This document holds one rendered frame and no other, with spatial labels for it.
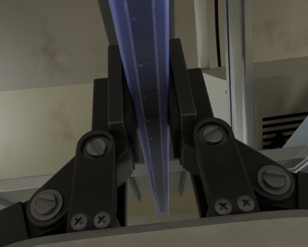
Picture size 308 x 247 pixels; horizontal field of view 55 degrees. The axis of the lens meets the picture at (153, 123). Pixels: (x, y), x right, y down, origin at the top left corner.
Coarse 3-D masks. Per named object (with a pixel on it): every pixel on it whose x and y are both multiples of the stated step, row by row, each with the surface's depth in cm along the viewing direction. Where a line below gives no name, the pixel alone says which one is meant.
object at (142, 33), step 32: (128, 0) 7; (160, 0) 7; (128, 32) 8; (160, 32) 8; (128, 64) 9; (160, 64) 9; (160, 96) 10; (160, 128) 13; (160, 160) 17; (160, 192) 23
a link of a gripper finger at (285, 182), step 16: (176, 48) 11; (176, 64) 11; (176, 80) 10; (192, 80) 11; (176, 96) 10; (192, 96) 10; (208, 96) 11; (176, 112) 10; (192, 112) 9; (208, 112) 10; (176, 128) 10; (192, 128) 10; (176, 144) 11; (192, 144) 10; (240, 144) 9; (192, 160) 10; (256, 160) 9; (272, 160) 9; (256, 176) 9; (272, 176) 9; (288, 176) 9; (256, 192) 8; (272, 192) 8; (288, 192) 8
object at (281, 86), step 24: (216, 0) 99; (216, 24) 101; (216, 48) 103; (216, 72) 88; (264, 72) 77; (288, 72) 73; (216, 96) 80; (264, 96) 71; (288, 96) 72; (264, 120) 73; (288, 120) 74; (264, 144) 74
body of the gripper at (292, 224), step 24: (240, 216) 7; (264, 216) 7; (288, 216) 7; (24, 240) 7; (48, 240) 7; (72, 240) 7; (96, 240) 7; (120, 240) 7; (144, 240) 7; (168, 240) 7; (192, 240) 7; (216, 240) 7; (240, 240) 6; (264, 240) 6; (288, 240) 6
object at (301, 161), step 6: (306, 150) 20; (294, 156) 22; (300, 156) 21; (306, 156) 20; (288, 162) 23; (294, 162) 22; (300, 162) 21; (306, 162) 20; (288, 168) 23; (294, 168) 22; (300, 168) 21; (306, 168) 21
